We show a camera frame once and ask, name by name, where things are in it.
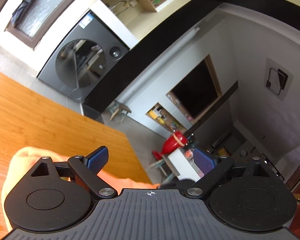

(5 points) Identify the orange pumpkin costume garment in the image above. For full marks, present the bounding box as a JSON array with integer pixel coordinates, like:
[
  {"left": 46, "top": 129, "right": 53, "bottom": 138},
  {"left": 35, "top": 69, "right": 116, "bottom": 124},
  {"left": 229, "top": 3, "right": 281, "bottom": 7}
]
[{"left": 1, "top": 146, "right": 161, "bottom": 233}]

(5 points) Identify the white low cabinet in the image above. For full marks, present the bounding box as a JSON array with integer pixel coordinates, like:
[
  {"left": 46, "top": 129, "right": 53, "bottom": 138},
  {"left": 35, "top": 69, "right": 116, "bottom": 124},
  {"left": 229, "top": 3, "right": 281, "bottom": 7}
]
[{"left": 167, "top": 148, "right": 204, "bottom": 182}]

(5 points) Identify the wooden bench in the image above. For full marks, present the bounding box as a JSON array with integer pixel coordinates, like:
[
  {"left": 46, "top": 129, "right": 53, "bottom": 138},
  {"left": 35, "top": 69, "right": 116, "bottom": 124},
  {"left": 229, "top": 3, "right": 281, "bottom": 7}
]
[{"left": 148, "top": 156, "right": 180, "bottom": 184}]

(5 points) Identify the red vase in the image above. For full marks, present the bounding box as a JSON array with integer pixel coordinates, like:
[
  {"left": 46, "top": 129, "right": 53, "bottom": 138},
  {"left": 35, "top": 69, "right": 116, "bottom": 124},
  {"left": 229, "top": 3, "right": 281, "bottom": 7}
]
[{"left": 152, "top": 131, "right": 188, "bottom": 160}]

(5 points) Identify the small wooden stool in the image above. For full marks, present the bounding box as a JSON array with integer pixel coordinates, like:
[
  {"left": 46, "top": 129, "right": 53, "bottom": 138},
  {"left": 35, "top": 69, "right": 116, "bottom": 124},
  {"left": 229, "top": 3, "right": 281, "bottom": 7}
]
[{"left": 106, "top": 100, "right": 132, "bottom": 123}]

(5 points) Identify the black television screen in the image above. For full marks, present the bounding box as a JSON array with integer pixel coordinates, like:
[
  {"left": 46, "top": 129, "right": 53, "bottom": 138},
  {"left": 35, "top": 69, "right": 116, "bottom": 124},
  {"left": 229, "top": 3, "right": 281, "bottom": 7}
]
[{"left": 171, "top": 60, "right": 221, "bottom": 118}]

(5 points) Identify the grey front-load washing machine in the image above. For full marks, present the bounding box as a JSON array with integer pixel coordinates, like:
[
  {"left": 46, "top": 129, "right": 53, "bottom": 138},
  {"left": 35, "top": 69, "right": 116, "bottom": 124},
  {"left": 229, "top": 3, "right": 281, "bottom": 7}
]
[{"left": 38, "top": 10, "right": 129, "bottom": 102}]

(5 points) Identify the brown framed frosted window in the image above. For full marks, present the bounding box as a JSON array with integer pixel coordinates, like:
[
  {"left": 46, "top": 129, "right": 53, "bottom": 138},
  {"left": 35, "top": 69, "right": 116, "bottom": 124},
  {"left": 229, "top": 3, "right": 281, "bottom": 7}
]
[{"left": 6, "top": 0, "right": 75, "bottom": 49}]

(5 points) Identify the dark cloth on window handle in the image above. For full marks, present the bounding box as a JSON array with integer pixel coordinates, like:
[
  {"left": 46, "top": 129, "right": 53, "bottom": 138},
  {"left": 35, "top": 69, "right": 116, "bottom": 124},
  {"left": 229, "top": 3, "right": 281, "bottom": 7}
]
[{"left": 10, "top": 0, "right": 35, "bottom": 27}]

